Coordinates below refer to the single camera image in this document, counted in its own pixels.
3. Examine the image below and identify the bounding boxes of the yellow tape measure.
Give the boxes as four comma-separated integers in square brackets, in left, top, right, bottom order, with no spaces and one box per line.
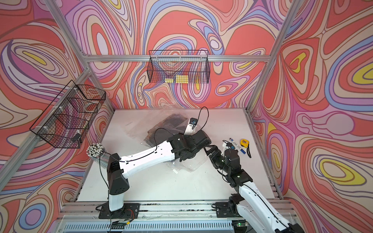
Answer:
[240,139,252,158]

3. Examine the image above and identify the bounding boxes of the black wire basket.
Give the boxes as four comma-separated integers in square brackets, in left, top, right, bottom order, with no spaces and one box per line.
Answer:
[29,81,106,149]
[147,49,210,84]

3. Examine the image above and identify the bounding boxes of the black wire basket left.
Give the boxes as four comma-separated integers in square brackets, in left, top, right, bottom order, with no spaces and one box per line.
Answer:
[29,81,106,149]

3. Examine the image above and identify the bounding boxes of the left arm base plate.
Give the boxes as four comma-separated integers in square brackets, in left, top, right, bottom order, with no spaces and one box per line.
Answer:
[95,202,140,220]

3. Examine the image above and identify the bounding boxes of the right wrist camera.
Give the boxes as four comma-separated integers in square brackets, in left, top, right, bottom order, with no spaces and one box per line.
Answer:
[223,142,235,151]

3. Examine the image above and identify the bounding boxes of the yellow sticky note blocks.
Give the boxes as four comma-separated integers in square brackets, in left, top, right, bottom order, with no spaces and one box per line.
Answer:
[165,75,189,83]

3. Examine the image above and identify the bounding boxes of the clear plastic vacuum bag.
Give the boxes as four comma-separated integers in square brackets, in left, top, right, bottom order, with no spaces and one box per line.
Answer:
[120,114,211,178]

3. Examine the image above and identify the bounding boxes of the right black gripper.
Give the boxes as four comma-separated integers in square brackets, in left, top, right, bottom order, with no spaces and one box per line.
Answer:
[203,145,231,174]

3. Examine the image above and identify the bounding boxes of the blue white marker pen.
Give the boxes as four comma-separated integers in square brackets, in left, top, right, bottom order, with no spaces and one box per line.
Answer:
[229,138,246,154]

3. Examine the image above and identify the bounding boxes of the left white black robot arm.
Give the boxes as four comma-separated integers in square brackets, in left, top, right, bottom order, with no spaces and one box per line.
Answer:
[107,130,211,212]

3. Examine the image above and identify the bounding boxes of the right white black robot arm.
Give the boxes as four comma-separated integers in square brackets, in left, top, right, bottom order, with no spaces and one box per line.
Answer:
[205,145,304,233]

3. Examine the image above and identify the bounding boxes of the black wire basket back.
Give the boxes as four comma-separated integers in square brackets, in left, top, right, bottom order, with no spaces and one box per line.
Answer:
[147,49,210,84]

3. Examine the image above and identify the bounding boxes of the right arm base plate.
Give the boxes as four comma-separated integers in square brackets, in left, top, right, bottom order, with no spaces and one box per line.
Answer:
[212,201,242,218]

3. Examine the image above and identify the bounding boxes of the bundle of white sticks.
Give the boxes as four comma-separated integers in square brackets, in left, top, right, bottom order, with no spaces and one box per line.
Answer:
[86,143,111,169]

